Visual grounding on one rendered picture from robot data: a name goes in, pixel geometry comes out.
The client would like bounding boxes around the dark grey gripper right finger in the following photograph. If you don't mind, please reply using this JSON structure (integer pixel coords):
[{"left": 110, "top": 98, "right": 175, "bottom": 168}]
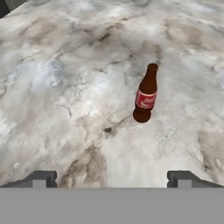
[{"left": 166, "top": 170, "right": 224, "bottom": 189}]

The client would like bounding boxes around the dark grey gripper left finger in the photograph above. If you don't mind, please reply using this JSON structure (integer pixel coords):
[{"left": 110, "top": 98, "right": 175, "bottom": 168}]
[{"left": 0, "top": 170, "right": 59, "bottom": 189}]

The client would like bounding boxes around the brown bottle with red label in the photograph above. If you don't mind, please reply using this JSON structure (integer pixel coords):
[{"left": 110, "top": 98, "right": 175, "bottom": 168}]
[{"left": 132, "top": 62, "right": 159, "bottom": 123}]

